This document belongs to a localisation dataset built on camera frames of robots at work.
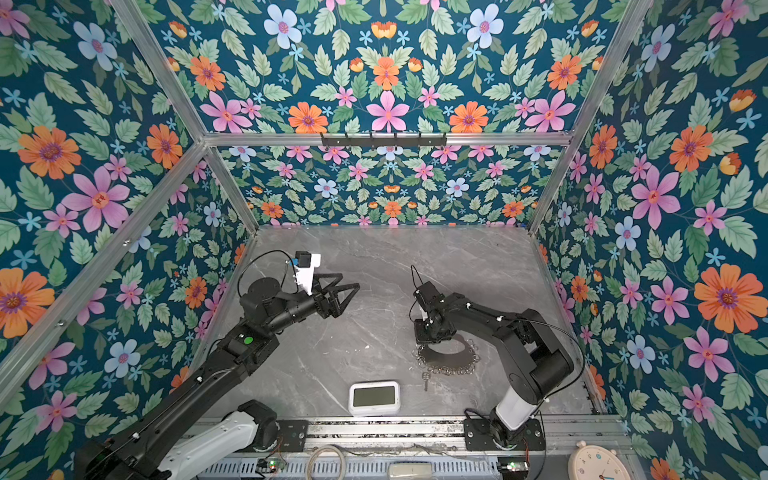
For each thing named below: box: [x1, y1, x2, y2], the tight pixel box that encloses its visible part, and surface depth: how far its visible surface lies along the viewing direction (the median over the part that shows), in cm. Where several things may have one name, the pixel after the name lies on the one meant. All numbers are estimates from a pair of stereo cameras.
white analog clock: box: [567, 440, 632, 480], surface depth 69 cm
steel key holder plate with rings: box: [411, 333, 481, 376], surface depth 90 cm
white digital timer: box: [348, 381, 401, 417], surface depth 78 cm
